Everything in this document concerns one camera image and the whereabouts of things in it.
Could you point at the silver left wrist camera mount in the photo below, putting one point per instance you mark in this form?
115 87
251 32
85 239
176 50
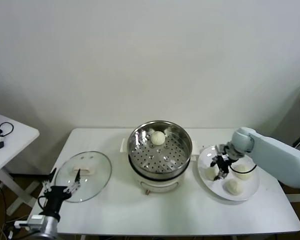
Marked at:
36 220

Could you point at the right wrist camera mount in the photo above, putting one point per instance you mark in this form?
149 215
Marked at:
220 148

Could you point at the perforated steel steamer basket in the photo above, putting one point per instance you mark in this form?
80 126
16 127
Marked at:
140 150

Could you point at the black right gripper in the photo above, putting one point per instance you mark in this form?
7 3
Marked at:
224 163

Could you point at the white round plate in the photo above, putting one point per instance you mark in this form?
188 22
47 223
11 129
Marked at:
207 155

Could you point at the white side table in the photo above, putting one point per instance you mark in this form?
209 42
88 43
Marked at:
17 142

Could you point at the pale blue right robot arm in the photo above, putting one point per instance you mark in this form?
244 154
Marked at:
277 155

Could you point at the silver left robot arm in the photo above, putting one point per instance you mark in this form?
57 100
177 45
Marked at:
51 226

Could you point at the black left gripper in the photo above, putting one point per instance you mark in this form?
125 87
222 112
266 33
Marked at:
55 198

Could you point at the white electric cooker base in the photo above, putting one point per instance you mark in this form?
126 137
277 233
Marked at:
160 186

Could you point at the white steamed baozi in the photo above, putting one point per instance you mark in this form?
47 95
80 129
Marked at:
245 176
233 187
210 175
157 138

